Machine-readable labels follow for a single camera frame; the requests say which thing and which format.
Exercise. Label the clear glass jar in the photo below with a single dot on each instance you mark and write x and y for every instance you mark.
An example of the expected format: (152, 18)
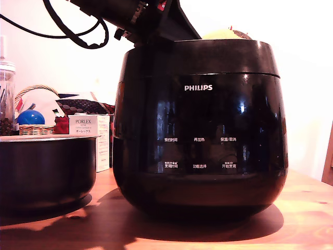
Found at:
(6, 104)

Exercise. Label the black rice cooker lid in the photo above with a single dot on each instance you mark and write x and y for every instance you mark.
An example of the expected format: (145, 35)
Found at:
(208, 57)

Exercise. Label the dark dotted patterned cloth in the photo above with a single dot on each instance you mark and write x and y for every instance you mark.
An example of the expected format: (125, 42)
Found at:
(83, 105)

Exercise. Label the red fabric pouch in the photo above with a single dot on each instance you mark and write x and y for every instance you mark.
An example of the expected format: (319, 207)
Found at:
(61, 125)

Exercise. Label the pale yellow rounded cushion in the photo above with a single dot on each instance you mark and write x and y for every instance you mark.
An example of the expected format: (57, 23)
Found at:
(221, 34)

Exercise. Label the black inner cooking pot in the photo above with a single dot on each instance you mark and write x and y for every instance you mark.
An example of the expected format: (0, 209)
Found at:
(46, 169)

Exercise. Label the white Porlex box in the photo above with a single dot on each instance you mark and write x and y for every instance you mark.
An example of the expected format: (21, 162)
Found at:
(82, 123)

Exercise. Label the brown patterned woven item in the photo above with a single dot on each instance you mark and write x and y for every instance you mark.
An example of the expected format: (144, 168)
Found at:
(243, 35)

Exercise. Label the camera box on black bracket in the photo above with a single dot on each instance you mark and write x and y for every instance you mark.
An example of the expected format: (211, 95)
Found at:
(122, 33)

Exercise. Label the blue ball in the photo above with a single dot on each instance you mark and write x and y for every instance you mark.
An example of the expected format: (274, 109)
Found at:
(30, 117)

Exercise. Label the black Philips rice cooker body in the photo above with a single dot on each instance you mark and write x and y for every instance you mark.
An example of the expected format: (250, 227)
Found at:
(200, 156)

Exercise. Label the woven wicker basket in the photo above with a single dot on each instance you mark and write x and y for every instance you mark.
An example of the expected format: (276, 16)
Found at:
(36, 129)

